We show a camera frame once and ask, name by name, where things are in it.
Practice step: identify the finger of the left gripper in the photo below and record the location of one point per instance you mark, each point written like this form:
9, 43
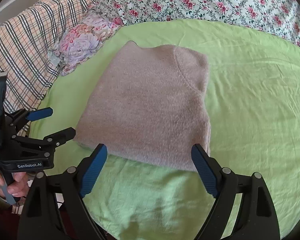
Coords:
52, 137
22, 117

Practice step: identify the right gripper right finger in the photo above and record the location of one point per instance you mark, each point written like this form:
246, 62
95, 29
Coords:
256, 218

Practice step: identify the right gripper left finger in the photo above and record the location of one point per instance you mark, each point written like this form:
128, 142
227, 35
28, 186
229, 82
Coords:
54, 207

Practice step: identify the beige knit sweater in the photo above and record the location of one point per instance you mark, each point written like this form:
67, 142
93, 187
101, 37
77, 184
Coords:
148, 106

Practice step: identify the plaid checked blanket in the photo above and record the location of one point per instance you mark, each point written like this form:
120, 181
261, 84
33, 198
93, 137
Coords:
24, 42

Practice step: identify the pink purple floral pillow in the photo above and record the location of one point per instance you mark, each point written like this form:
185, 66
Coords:
82, 41

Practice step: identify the light green bed sheet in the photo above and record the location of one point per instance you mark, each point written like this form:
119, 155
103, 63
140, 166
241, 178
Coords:
253, 101

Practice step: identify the rose floral quilt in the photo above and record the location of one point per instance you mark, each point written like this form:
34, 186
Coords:
276, 17

